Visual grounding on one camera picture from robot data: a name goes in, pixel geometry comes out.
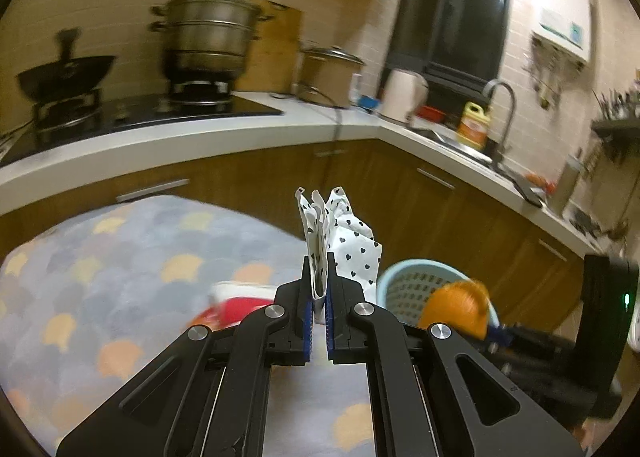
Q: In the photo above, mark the yellow detergent bottle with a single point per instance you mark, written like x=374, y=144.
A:
x=474, y=126

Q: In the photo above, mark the beige rice cooker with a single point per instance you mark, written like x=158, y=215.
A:
x=326, y=76

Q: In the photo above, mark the stainless steel steamer pot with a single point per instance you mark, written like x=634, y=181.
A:
x=203, y=39

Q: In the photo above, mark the wooden cutting board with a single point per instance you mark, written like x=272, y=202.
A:
x=272, y=57

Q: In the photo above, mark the light blue perforated trash basket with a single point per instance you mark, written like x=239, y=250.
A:
x=405, y=287

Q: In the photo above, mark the red paper cup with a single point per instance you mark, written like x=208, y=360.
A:
x=230, y=302

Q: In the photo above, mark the black gas stove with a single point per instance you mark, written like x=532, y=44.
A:
x=79, y=119

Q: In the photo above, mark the pastel scallop pattern tablecloth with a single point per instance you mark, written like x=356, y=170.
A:
x=87, y=304

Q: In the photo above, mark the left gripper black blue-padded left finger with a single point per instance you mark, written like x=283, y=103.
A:
x=291, y=344

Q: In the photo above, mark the red plastic container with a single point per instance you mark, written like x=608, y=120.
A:
x=431, y=114

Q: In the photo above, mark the black wall shelf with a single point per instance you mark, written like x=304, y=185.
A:
x=619, y=132

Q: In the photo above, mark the black frying pan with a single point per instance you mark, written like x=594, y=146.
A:
x=67, y=77

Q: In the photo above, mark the steel thermos bottle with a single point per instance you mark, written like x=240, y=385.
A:
x=565, y=186

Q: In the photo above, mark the dark kitchen window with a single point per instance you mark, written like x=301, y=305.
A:
x=451, y=42

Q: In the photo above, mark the white heart pattern paper bag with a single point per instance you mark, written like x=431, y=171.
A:
x=331, y=227

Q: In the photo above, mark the white electric kettle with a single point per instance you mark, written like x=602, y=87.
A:
x=404, y=93

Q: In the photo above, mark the white wall water heater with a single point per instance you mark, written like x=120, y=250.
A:
x=564, y=24

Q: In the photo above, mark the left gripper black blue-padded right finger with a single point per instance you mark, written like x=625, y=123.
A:
x=345, y=343

